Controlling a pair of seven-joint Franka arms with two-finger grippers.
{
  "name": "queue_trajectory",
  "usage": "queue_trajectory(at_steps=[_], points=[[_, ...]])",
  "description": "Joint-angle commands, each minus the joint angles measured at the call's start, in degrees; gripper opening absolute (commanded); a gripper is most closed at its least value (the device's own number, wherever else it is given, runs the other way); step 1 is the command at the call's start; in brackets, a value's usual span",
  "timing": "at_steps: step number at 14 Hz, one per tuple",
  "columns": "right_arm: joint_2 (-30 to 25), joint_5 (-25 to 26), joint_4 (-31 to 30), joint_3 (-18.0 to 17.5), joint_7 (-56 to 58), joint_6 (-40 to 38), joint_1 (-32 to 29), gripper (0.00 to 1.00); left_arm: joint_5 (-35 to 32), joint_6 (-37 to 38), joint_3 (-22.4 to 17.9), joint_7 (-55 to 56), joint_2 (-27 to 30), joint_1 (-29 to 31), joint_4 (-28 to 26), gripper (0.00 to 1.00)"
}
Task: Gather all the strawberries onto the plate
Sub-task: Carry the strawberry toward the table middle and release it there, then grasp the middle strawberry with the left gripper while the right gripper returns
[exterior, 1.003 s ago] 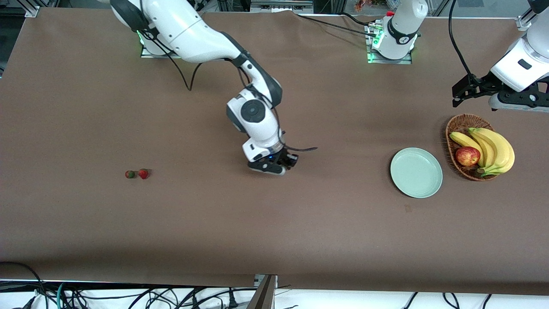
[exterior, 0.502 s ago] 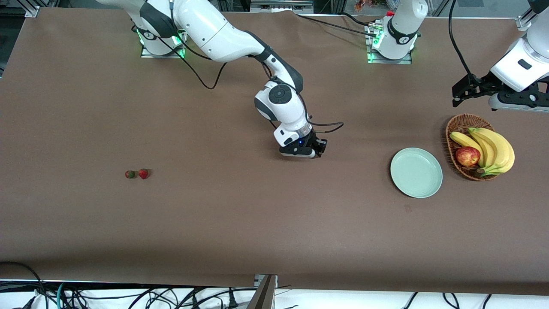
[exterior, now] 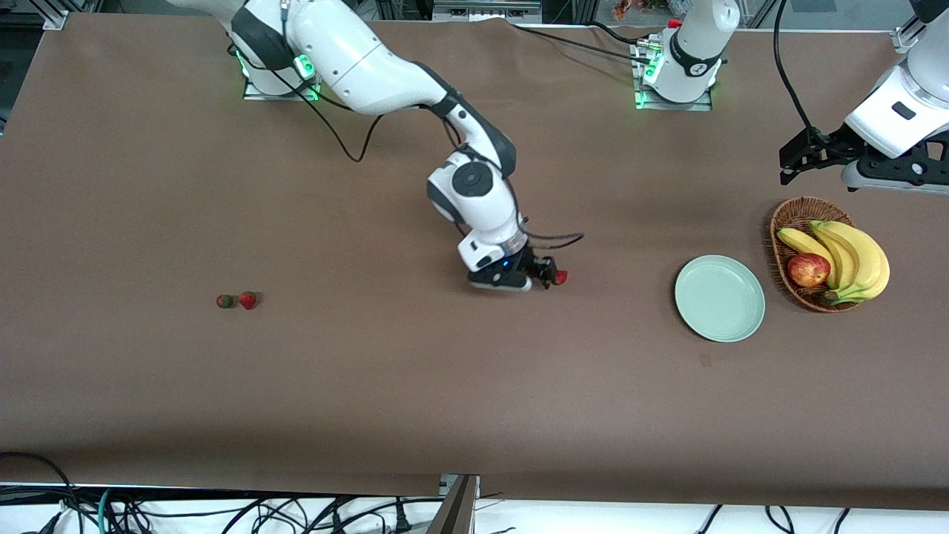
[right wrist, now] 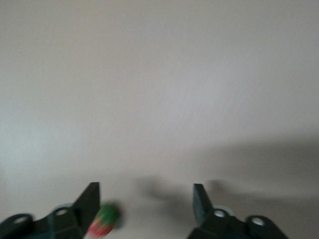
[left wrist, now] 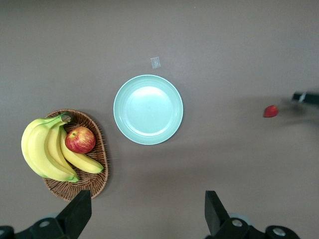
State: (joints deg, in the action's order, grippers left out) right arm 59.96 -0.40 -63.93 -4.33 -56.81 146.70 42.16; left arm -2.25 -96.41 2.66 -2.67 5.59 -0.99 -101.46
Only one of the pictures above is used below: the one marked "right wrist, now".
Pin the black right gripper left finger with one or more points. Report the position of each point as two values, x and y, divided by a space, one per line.
62 224

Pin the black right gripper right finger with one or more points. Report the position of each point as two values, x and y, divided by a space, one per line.
224 226

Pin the red strawberry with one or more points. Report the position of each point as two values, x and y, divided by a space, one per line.
107 214

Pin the brown table cloth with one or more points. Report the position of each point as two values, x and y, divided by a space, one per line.
159 74

